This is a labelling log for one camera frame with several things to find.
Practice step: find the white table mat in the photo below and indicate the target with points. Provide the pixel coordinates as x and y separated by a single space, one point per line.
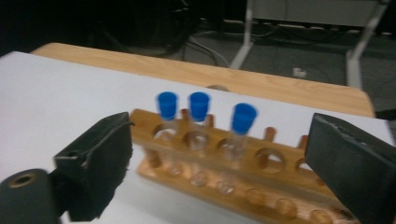
62 93

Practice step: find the white plug adapter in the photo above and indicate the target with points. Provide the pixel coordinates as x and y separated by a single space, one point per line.
299 72

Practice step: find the white metal stand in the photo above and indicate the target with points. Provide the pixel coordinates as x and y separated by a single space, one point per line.
247 37

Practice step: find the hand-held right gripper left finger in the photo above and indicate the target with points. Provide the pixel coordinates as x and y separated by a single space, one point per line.
99 161

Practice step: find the wooden tube rack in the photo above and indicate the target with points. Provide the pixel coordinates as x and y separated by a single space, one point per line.
271 183

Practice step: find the blue-capped test tube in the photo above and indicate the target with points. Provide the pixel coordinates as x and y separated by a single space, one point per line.
167 105
243 118
199 105

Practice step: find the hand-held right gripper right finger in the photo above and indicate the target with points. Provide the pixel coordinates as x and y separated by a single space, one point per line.
358 168

